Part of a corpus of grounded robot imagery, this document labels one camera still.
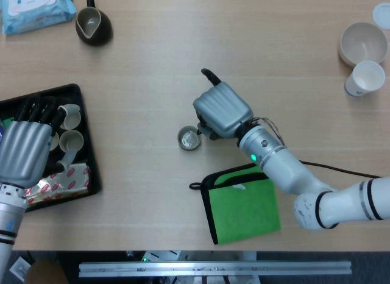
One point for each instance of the grey-green ceramic teacup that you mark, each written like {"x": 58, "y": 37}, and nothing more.
{"x": 189, "y": 139}

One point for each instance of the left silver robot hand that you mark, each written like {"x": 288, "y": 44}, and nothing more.
{"x": 24, "y": 150}

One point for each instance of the white plastic lid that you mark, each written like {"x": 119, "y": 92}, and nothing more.
{"x": 383, "y": 16}

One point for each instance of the white paper cup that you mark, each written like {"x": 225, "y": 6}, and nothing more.
{"x": 365, "y": 76}

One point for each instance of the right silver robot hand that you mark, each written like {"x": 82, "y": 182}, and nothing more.
{"x": 224, "y": 110}

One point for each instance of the silver foil packet red labels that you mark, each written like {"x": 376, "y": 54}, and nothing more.
{"x": 76, "y": 180}

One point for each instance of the green cloth with black trim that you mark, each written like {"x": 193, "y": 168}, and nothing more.
{"x": 243, "y": 217}

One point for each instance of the black plastic tray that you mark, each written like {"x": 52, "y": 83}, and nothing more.
{"x": 88, "y": 137}

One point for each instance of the dark ceramic pitcher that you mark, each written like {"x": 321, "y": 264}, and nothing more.
{"x": 100, "y": 31}

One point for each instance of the blue wet wipes pack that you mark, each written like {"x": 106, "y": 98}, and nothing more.
{"x": 30, "y": 9}

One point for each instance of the aluminium rail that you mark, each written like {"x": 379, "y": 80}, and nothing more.
{"x": 213, "y": 268}

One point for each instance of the beige bowl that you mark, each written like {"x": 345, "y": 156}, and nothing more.
{"x": 362, "y": 43}

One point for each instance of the orange-brown round stool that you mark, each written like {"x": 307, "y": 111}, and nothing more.
{"x": 45, "y": 271}

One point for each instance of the green tea packet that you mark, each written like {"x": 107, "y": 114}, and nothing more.
{"x": 4, "y": 123}

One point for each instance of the white floor socket box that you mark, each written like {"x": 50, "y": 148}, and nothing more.
{"x": 19, "y": 268}

